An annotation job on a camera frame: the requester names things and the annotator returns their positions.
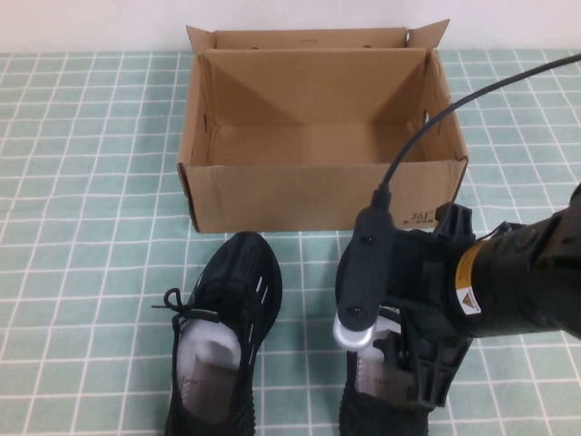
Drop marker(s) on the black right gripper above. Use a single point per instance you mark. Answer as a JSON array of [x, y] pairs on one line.
[[431, 290]]

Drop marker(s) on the black sneaker with tucked laces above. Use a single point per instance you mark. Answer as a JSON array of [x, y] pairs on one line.
[[363, 409]]

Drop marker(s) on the black sneaker with bow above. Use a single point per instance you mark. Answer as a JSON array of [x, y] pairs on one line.
[[240, 268]]

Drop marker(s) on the brown cardboard shoe box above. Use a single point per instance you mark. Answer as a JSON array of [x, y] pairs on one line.
[[295, 200]]

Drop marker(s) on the green white checkered tablecloth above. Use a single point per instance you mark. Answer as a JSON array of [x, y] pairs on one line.
[[81, 227]]

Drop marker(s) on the dark right wrist camera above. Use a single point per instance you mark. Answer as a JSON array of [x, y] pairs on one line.
[[365, 272]]

